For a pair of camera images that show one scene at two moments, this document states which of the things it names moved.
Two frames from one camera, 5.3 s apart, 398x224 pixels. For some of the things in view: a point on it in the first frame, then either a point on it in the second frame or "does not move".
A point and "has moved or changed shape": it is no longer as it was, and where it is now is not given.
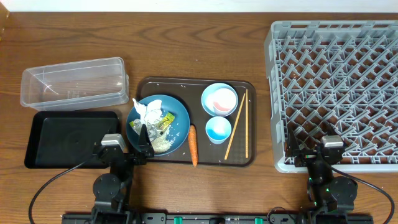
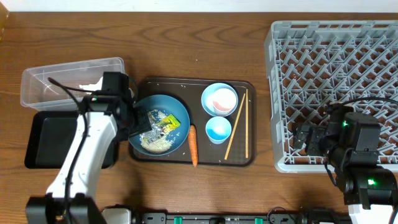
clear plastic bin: [75, 84] does not move
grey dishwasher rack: [342, 74] does not move
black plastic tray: [61, 139] does not move
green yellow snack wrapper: [166, 121] has moved or changed shape
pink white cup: [224, 101] does not move
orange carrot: [193, 144] does not move
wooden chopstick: [247, 125] does not move
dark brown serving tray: [222, 114] does not move
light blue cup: [217, 129] does not move
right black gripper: [293, 150] → [316, 132]
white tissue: [149, 112] → [95, 87]
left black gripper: [147, 149] → [145, 125]
